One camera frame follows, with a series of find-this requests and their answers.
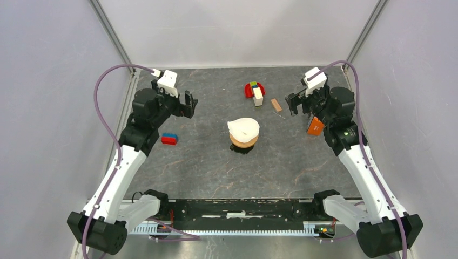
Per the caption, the round wooden dripper holder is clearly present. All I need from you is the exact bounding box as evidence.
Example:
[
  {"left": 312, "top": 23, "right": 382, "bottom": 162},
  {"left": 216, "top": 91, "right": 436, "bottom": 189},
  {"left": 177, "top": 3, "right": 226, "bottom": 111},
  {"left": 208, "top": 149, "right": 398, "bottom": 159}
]
[{"left": 230, "top": 134, "right": 259, "bottom": 148}]

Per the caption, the white paper coffee filter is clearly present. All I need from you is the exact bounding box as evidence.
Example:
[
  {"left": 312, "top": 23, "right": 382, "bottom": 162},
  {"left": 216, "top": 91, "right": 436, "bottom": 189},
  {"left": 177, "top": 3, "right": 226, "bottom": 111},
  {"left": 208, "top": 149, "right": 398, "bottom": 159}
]
[{"left": 227, "top": 118, "right": 260, "bottom": 142}]

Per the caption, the small wooden block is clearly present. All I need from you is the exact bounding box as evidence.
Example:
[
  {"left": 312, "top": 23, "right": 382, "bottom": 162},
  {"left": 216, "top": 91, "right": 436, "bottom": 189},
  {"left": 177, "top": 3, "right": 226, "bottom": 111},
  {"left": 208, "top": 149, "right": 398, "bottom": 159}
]
[{"left": 271, "top": 98, "right": 282, "bottom": 113}]

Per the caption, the white toothed cable rail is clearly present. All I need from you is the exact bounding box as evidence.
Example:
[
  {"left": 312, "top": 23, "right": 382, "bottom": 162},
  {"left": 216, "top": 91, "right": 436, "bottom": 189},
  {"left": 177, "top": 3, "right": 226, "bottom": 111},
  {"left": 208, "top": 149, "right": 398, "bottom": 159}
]
[{"left": 129, "top": 221, "right": 336, "bottom": 237}]

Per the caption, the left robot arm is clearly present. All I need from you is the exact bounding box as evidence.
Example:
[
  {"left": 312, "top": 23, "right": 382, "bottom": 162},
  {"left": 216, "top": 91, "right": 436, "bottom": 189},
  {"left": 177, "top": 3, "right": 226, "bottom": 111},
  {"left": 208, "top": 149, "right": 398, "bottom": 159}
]
[{"left": 67, "top": 81, "right": 198, "bottom": 255}]

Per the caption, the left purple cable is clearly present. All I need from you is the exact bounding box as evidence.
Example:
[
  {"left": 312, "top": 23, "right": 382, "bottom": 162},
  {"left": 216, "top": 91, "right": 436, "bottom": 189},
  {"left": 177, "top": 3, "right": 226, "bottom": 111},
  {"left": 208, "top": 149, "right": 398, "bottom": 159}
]
[{"left": 81, "top": 64, "right": 161, "bottom": 259}]

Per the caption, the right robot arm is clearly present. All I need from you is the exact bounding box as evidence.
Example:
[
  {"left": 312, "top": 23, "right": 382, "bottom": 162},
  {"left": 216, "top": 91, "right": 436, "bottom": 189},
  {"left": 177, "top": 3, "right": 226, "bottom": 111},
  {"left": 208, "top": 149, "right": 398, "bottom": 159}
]
[{"left": 285, "top": 86, "right": 423, "bottom": 258}]

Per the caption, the red and blue block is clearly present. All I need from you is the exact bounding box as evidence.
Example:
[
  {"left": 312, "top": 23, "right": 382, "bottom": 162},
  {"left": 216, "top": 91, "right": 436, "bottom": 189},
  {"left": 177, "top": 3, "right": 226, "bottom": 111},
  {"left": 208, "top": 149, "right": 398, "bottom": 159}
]
[{"left": 160, "top": 133, "right": 179, "bottom": 146}]

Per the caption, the orange coffee filter box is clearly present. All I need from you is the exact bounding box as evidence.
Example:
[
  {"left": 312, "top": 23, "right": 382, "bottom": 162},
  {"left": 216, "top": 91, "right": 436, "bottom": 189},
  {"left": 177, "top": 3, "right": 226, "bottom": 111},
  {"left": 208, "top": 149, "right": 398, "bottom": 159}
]
[{"left": 306, "top": 114, "right": 325, "bottom": 136}]

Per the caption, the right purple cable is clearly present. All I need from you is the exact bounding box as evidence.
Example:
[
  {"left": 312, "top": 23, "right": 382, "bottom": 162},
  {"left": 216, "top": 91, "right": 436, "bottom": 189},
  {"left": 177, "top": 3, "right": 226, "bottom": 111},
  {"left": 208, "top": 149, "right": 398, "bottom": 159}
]
[{"left": 307, "top": 60, "right": 409, "bottom": 259}]

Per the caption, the black coffee server base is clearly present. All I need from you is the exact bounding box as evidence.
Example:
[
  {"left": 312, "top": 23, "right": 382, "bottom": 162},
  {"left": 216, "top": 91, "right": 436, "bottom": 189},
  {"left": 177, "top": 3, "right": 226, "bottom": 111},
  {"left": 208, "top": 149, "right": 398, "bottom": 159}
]
[{"left": 230, "top": 144, "right": 254, "bottom": 155}]

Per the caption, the white stacked block tower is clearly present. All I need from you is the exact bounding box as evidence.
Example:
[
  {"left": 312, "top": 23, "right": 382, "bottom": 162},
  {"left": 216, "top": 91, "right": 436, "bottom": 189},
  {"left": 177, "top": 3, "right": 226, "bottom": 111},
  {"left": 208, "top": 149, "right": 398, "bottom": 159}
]
[{"left": 252, "top": 88, "right": 264, "bottom": 107}]

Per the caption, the purple cable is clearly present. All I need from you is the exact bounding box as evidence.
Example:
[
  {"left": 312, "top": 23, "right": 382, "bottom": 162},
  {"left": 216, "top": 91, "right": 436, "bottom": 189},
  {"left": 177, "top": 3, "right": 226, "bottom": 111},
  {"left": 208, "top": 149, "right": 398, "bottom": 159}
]
[
  {"left": 307, "top": 60, "right": 409, "bottom": 259},
  {"left": 81, "top": 64, "right": 161, "bottom": 259}
]

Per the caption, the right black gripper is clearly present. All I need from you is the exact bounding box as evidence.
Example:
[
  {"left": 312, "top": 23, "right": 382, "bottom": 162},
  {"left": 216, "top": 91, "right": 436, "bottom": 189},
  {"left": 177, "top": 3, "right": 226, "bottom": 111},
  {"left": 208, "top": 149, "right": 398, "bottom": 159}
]
[{"left": 285, "top": 84, "right": 334, "bottom": 127}]

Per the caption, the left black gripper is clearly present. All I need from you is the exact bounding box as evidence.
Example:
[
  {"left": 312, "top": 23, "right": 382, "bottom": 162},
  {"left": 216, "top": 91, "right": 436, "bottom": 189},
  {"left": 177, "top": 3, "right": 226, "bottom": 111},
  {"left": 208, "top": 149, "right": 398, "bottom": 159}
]
[{"left": 151, "top": 80, "right": 198, "bottom": 128}]

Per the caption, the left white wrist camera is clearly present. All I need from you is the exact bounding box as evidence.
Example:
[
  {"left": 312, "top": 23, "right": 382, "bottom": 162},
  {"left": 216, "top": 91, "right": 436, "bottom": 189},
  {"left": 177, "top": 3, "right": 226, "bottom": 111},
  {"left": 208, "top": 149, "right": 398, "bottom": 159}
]
[{"left": 157, "top": 70, "right": 179, "bottom": 98}]

